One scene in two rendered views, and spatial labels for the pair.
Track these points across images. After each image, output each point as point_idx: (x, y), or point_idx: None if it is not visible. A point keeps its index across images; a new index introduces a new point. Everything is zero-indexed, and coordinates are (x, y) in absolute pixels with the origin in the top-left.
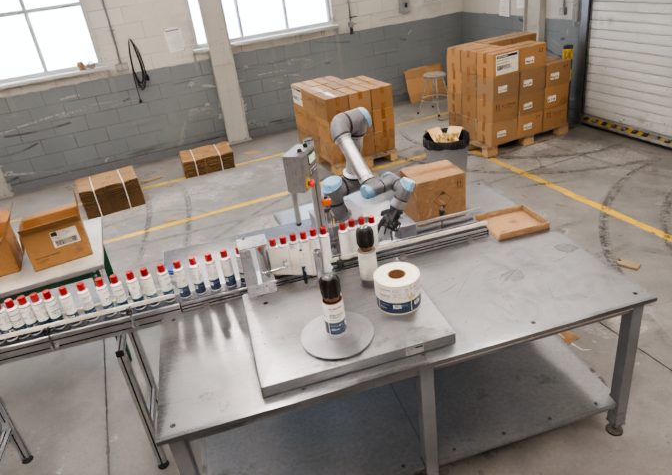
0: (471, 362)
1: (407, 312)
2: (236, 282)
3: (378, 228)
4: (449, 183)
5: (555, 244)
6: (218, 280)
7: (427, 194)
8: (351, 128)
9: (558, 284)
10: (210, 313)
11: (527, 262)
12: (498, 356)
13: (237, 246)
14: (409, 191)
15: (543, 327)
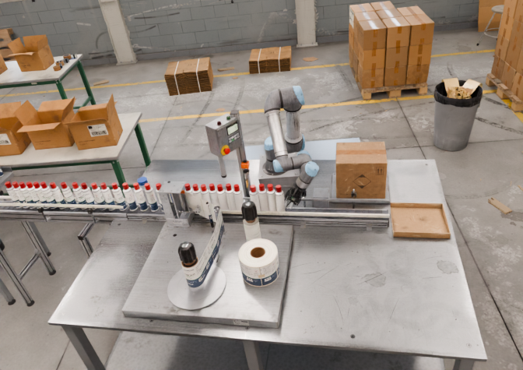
0: None
1: (257, 286)
2: None
3: (285, 196)
4: (369, 169)
5: (440, 259)
6: (155, 204)
7: (346, 174)
8: (282, 105)
9: (406, 304)
10: (142, 227)
11: (398, 269)
12: None
13: None
14: (310, 176)
15: (356, 345)
